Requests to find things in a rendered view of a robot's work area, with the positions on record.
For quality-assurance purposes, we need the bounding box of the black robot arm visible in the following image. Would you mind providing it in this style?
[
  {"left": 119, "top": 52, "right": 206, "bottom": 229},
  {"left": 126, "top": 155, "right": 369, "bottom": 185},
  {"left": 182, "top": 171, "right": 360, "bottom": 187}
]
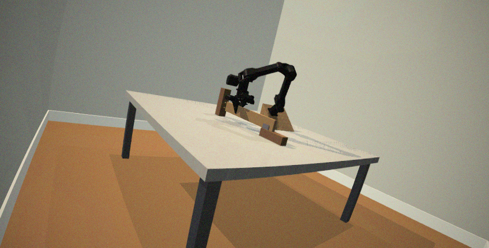
[{"left": 226, "top": 62, "right": 297, "bottom": 116}]

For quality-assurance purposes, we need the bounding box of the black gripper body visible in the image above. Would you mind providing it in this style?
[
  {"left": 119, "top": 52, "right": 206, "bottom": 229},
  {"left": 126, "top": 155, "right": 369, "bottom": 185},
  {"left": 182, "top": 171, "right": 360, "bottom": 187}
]
[{"left": 225, "top": 87, "right": 254, "bottom": 104}]

